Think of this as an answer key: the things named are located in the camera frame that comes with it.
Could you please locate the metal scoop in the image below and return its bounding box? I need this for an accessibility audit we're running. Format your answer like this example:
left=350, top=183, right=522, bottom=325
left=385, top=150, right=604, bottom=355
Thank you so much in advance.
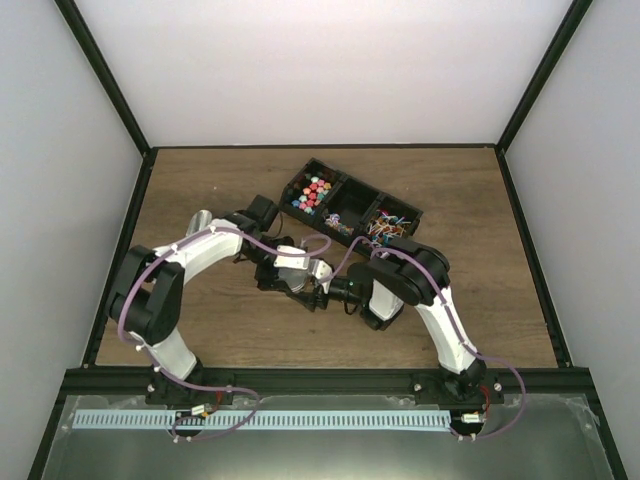
left=186, top=210, right=213, bottom=237

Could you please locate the black three-compartment candy bin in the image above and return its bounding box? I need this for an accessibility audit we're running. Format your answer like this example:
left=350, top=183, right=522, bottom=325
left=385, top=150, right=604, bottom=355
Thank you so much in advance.
left=279, top=158, right=423, bottom=256

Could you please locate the white round lid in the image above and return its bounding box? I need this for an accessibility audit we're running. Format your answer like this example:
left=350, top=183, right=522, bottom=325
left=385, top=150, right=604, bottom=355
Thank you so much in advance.
left=278, top=266, right=314, bottom=293

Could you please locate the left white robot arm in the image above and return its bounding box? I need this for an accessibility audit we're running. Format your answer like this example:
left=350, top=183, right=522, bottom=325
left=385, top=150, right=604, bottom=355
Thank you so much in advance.
left=106, top=195, right=293, bottom=406

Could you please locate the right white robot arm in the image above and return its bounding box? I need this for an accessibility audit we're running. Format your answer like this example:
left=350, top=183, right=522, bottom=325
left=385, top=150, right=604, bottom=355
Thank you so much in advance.
left=277, top=239, right=486, bottom=403

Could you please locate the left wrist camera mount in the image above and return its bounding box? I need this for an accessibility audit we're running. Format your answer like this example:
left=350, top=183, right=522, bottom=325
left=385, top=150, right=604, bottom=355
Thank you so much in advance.
left=273, top=245, right=310, bottom=271

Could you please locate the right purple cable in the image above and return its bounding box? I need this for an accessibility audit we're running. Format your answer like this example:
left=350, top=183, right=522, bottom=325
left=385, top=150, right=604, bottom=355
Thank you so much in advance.
left=324, top=234, right=529, bottom=443

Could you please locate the purple cable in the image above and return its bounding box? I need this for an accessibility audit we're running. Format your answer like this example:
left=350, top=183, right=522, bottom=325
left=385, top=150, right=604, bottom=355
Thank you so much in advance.
left=115, top=226, right=333, bottom=444
left=324, top=234, right=529, bottom=443

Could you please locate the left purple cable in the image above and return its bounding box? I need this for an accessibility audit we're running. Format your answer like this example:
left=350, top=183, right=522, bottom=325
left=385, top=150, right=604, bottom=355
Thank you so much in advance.
left=115, top=226, right=333, bottom=444

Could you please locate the light blue slotted cable duct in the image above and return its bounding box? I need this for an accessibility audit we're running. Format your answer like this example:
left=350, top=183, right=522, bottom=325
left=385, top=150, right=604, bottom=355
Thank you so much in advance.
left=72, top=409, right=451, bottom=432

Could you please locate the black front mounting rail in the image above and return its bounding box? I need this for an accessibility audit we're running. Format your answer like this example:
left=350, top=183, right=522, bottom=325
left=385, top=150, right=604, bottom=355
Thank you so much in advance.
left=59, top=366, right=596, bottom=406

